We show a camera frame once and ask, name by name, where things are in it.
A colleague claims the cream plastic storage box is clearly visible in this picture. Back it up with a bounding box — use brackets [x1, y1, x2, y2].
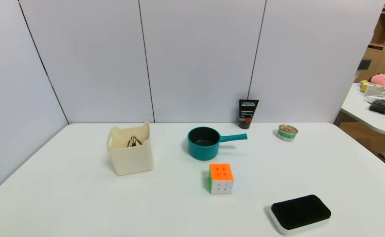
[106, 122, 154, 176]

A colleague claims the white side table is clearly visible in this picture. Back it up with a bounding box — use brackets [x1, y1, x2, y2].
[333, 73, 385, 135]

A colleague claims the black and white eraser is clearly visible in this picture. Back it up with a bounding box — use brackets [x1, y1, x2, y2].
[269, 195, 332, 235]

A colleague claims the teal saucepan with handle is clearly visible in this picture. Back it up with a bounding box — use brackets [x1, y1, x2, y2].
[188, 127, 248, 161]

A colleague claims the small green-label tin can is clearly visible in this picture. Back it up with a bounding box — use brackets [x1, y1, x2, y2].
[277, 124, 298, 142]

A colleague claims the chocolate cake slice toy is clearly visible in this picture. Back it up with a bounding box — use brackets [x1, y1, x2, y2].
[127, 135, 143, 148]

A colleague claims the black face wash tube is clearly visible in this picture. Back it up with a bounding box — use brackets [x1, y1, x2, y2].
[239, 99, 259, 129]

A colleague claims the pink plush toy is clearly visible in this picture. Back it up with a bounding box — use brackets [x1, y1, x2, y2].
[371, 74, 385, 88]

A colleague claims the rubik's cube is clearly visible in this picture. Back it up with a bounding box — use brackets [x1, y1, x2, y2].
[208, 163, 235, 195]

